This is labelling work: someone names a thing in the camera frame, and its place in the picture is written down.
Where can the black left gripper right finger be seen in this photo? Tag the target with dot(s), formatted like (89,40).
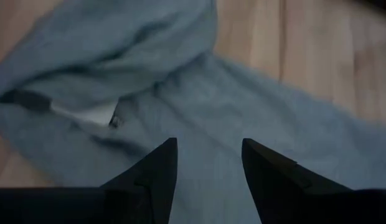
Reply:
(305,202)

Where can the small light grey cloth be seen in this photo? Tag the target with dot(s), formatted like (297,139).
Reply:
(211,109)

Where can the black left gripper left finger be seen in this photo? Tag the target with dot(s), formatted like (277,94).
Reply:
(87,205)

